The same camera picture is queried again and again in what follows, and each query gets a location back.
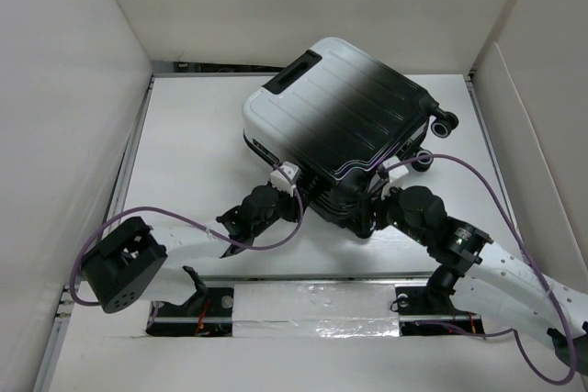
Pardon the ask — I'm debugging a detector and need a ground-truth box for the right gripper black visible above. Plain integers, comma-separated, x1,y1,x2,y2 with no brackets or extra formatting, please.
347,177,429,246

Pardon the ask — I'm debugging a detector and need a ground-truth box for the white black hard-shell suitcase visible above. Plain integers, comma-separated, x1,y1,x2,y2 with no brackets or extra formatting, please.
243,37,459,239

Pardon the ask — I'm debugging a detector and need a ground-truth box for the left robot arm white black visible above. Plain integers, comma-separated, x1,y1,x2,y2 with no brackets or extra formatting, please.
73,185,305,314

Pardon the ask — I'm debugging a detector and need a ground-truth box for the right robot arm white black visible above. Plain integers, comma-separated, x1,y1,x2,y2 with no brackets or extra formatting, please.
373,186,587,374

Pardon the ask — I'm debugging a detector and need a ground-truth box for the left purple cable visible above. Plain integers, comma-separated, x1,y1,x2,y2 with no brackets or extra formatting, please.
69,162,305,308

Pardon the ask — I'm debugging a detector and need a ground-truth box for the purple cable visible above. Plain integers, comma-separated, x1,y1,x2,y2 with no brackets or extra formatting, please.
69,162,305,308
390,153,578,385

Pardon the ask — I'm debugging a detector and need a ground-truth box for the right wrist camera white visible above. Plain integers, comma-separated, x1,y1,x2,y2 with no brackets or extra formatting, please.
380,157,409,199

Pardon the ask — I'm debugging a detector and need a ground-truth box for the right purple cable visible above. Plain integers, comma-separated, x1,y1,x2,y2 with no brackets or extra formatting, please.
390,153,578,385

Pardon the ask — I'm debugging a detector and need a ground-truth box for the silver taped mounting rail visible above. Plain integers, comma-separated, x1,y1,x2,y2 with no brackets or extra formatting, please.
146,279,484,339

